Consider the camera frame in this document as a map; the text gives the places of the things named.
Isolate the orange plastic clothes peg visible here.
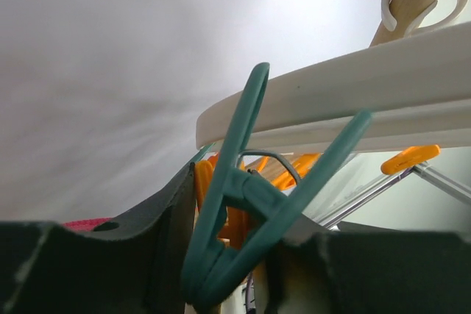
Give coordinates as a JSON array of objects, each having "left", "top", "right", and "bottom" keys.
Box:
[{"left": 380, "top": 145, "right": 441, "bottom": 175}]

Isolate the white round clip hanger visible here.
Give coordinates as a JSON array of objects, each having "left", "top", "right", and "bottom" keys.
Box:
[{"left": 196, "top": 23, "right": 470, "bottom": 153}]

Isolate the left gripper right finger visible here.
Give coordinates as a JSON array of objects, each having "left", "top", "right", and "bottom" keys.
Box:
[{"left": 263, "top": 218, "right": 470, "bottom": 313}]

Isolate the pink towel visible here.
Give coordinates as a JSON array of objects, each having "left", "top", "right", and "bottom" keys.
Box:
[{"left": 62, "top": 218, "right": 110, "bottom": 232}]

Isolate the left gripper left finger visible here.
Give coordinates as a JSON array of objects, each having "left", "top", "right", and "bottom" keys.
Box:
[{"left": 1, "top": 163, "right": 195, "bottom": 313}]

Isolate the aluminium frame rail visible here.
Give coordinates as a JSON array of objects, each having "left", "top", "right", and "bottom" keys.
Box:
[{"left": 312, "top": 163, "right": 470, "bottom": 230}]

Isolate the teal plastic clothes peg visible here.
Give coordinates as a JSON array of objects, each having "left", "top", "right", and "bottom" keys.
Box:
[{"left": 181, "top": 63, "right": 372, "bottom": 310}]

